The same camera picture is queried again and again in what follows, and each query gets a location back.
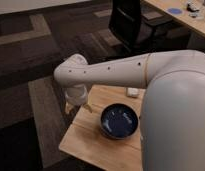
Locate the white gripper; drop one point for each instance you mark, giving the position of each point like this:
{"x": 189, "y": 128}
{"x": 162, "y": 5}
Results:
{"x": 76, "y": 96}

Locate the white sponge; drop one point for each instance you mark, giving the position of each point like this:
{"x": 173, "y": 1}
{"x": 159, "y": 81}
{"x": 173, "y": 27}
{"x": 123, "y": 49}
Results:
{"x": 132, "y": 92}

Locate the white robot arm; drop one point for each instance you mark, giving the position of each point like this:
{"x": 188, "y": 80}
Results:
{"x": 173, "y": 108}

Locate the dark blue ceramic bowl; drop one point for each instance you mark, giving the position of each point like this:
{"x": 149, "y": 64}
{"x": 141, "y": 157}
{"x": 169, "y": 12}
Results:
{"x": 119, "y": 121}

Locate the small wooden table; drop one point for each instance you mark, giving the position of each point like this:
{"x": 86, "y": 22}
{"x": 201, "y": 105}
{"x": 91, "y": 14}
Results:
{"x": 85, "y": 140}

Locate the black office chair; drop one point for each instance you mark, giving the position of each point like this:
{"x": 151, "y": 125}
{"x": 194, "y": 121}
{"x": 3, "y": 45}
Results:
{"x": 129, "y": 25}

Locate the blue round disc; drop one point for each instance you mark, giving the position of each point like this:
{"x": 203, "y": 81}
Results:
{"x": 174, "y": 10}

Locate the wooden desk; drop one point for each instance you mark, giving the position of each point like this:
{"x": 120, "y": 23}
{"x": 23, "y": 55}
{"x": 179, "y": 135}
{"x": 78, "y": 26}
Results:
{"x": 195, "y": 24}

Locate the small clutter on desk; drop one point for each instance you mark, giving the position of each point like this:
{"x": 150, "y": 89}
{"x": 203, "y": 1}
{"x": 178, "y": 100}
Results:
{"x": 196, "y": 8}

